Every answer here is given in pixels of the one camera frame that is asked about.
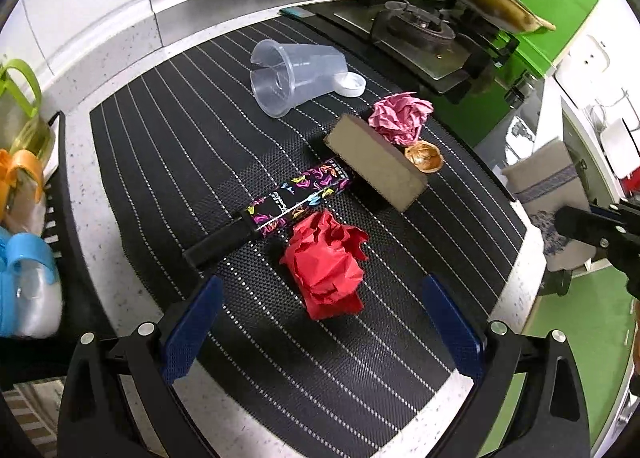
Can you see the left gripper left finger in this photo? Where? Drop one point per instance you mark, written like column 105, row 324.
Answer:
column 95, row 419

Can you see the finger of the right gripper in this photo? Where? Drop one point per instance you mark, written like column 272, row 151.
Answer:
column 612, row 213
column 583, row 226

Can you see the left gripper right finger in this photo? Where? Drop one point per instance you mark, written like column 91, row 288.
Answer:
column 550, row 419

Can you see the walnut shell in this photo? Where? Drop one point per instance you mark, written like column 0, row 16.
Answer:
column 425, row 156

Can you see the red paper ball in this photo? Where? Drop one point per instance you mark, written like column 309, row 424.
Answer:
column 324, row 257

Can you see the white bottle cap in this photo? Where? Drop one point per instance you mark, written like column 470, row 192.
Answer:
column 349, row 84

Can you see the grey blue dish towel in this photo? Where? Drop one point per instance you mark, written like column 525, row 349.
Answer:
column 543, row 183

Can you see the blue lidded jar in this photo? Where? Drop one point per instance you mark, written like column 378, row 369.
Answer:
column 31, row 292

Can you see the tan sponge block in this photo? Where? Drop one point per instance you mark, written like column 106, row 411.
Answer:
column 376, row 161

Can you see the pink crumpled paper ball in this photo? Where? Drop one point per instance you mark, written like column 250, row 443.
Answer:
column 399, row 118

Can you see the gas stove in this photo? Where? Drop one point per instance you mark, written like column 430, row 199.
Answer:
column 448, row 46

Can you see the orange lidded jar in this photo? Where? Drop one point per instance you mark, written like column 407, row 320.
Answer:
column 23, row 202

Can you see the black striped table mat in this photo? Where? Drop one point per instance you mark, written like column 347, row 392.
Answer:
column 323, row 336

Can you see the floral sheathed knife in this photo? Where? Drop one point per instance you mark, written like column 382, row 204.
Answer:
column 283, row 206

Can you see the green lidded jar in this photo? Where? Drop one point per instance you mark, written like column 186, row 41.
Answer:
column 22, row 126

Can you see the clear plastic measuring cup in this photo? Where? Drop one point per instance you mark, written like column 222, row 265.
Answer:
column 287, row 75

